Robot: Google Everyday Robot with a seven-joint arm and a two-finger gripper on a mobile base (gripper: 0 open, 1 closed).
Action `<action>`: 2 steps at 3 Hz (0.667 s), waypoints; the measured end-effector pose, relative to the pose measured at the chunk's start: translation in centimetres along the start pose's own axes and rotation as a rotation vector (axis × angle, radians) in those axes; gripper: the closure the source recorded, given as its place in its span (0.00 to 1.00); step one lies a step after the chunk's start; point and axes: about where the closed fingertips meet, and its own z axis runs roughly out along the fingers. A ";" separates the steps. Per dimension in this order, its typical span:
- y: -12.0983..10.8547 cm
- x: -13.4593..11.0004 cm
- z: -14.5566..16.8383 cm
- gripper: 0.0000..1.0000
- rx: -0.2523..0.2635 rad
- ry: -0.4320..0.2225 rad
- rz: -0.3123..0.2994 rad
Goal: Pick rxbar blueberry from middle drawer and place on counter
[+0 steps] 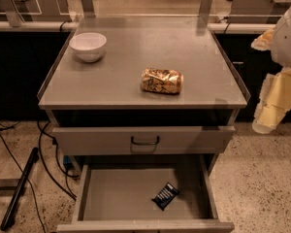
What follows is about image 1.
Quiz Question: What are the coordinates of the middle grey upright post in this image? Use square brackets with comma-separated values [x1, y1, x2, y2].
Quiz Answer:
[81, 0, 95, 17]

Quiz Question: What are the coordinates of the grey upright post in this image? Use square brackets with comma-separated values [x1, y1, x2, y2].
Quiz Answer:
[81, 0, 95, 17]
[0, 0, 22, 27]
[199, 0, 212, 17]

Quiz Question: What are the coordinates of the right grey upright post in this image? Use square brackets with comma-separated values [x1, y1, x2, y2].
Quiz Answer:
[199, 0, 212, 17]

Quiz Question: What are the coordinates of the white horizontal rail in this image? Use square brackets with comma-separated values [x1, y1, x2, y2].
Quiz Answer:
[0, 21, 275, 34]

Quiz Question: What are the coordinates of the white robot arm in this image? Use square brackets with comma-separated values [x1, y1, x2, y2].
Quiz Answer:
[251, 6, 291, 134]

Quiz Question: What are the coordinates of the white ceramic bowl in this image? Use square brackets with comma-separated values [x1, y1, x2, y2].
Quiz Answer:
[69, 32, 107, 63]

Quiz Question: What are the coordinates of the black bar on floor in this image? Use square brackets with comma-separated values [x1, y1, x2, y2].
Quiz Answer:
[0, 148, 38, 231]

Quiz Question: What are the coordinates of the thin black floor cable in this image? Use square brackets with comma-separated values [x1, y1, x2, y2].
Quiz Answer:
[0, 122, 48, 233]

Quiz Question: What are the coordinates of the crushed golden drink can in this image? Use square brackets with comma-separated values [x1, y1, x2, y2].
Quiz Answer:
[141, 68, 183, 94]

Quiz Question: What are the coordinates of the open grey middle drawer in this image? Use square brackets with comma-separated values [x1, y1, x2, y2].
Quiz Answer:
[57, 154, 234, 233]

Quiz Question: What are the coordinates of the dark blue rxbar wrapper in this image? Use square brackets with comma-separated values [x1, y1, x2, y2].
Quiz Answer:
[151, 183, 179, 211]

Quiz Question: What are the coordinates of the black drawer handle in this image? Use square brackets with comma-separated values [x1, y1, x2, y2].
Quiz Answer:
[130, 136, 160, 146]

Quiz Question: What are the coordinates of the grey drawer cabinet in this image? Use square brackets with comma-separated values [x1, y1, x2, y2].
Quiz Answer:
[37, 15, 252, 233]

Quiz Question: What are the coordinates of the closed grey top drawer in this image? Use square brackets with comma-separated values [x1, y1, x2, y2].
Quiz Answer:
[53, 126, 235, 155]

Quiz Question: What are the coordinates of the left grey upright post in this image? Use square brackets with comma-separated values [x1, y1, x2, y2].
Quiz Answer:
[0, 0, 22, 27]

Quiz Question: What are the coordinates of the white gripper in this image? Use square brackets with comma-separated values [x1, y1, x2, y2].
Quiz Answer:
[251, 28, 291, 134]

